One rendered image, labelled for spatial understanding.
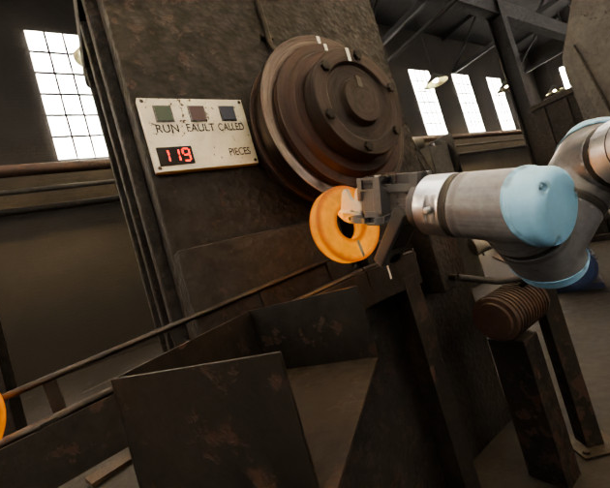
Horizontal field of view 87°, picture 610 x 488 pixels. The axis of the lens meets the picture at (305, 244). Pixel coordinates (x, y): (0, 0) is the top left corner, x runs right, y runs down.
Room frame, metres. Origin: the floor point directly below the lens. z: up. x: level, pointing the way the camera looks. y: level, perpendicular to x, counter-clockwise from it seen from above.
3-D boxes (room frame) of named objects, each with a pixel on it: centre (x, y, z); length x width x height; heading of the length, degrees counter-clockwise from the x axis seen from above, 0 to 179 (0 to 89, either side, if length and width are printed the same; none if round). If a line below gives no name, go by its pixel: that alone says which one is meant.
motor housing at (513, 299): (0.95, -0.52, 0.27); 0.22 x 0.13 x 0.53; 122
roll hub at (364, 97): (0.81, -0.23, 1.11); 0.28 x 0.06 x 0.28; 122
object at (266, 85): (0.89, -0.17, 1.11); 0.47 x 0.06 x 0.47; 122
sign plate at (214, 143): (0.80, 0.17, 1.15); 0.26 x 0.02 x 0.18; 122
